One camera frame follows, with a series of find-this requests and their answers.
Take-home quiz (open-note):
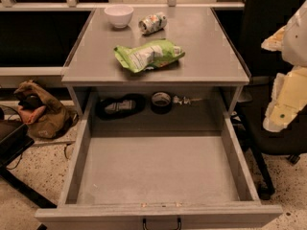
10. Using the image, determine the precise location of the crushed soda can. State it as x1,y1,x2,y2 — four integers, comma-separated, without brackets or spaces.
138,12,167,35

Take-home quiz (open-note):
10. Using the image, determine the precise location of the brown cloth bag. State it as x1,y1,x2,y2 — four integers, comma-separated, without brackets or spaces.
13,80,73,139

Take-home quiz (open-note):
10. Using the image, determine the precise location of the black tape roll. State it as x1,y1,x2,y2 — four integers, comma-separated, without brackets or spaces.
151,92,172,114

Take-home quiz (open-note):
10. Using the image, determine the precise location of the black drawer handle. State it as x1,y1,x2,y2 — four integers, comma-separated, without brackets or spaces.
142,218,182,230

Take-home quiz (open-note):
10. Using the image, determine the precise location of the white ceramic bowl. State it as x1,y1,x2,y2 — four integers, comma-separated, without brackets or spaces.
105,4,134,29

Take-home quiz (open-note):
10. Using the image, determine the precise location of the open grey top drawer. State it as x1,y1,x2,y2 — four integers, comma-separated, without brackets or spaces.
35,93,282,230

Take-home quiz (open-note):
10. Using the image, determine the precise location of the black pouch with label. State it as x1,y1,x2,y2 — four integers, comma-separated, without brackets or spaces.
95,94,146,120

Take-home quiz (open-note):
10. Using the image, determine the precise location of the grey cabinet with top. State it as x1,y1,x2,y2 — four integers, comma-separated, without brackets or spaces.
62,6,249,113

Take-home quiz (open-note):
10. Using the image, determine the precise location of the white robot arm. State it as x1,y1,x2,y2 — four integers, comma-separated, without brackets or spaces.
261,1,307,132

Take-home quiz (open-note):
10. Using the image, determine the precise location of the green rice chip bag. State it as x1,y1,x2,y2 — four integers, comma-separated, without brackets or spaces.
114,39,185,73

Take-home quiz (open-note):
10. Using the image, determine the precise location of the black office chair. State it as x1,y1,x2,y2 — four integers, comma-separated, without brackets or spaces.
236,0,307,199

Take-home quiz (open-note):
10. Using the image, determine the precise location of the black stand left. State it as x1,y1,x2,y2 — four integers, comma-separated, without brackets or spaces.
0,112,57,208

